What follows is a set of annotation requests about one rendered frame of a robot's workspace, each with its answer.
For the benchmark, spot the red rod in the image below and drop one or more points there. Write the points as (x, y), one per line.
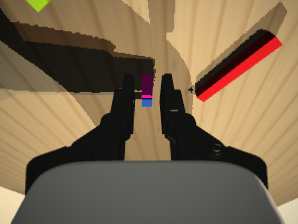
(261, 48)

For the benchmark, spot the lime green rod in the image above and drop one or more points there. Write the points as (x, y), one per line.
(38, 4)

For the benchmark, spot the magenta rectangular block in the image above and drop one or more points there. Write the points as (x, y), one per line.
(147, 85)

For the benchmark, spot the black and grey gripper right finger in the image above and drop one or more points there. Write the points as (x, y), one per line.
(189, 142)

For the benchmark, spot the small blue cube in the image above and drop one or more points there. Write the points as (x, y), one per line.
(146, 102)

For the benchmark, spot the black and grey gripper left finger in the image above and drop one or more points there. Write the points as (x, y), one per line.
(101, 143)

